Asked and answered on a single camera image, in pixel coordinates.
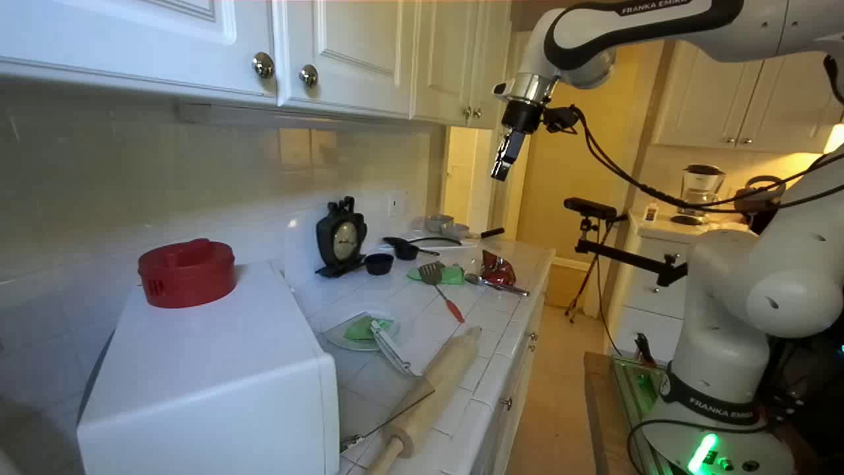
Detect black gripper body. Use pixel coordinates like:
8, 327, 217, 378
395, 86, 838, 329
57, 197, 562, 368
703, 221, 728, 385
499, 100, 540, 165

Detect red shiny kitchen tool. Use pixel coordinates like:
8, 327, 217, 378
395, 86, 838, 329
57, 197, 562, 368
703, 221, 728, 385
480, 248, 532, 298

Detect coffee maker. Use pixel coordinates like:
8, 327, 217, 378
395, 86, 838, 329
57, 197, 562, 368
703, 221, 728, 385
677, 161, 728, 227

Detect glass oven door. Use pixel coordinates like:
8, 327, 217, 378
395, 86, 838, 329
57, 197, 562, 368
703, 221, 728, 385
337, 317, 437, 445

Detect white upper cabinets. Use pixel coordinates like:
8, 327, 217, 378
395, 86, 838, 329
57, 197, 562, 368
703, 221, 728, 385
0, 0, 513, 131

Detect black ornate table clock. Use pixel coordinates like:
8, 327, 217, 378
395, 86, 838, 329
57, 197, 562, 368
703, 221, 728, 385
313, 193, 368, 279

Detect red round lid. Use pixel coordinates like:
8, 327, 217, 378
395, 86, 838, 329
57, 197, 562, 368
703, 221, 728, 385
134, 234, 239, 312

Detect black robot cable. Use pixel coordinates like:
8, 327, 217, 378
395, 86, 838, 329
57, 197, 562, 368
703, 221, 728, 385
570, 102, 844, 219

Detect black shallow pan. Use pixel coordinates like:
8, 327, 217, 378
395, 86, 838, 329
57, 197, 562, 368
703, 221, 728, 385
408, 213, 509, 248

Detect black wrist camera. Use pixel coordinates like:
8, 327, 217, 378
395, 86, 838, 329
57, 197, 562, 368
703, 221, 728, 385
540, 102, 585, 137

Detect wooden rolling pin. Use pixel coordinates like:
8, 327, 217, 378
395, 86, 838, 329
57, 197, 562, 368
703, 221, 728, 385
364, 323, 484, 475

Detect white round plate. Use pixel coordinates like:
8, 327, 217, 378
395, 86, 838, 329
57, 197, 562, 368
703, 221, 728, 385
317, 312, 404, 355

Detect cream background cabinets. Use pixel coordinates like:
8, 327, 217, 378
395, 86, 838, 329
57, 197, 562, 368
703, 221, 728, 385
653, 36, 844, 152

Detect black handled measuring cup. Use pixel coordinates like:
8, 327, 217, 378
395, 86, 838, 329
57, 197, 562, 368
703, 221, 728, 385
379, 234, 442, 263

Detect small black cup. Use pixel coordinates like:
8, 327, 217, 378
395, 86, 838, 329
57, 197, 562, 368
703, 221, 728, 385
360, 250, 395, 276

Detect white lower cabinet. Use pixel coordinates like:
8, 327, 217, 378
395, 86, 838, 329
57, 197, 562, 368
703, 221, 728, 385
470, 254, 556, 475

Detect white mini oven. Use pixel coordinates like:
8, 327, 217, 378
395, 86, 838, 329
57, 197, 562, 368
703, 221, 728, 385
77, 261, 343, 475

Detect orange handled metal spatula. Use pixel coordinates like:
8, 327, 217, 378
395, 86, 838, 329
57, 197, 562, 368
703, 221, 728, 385
416, 257, 470, 323

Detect dark kettle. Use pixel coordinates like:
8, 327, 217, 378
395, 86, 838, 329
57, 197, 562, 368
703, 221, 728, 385
738, 172, 792, 221

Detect black camera on tripod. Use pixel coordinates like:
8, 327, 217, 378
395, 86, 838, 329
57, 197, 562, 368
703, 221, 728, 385
562, 195, 691, 323

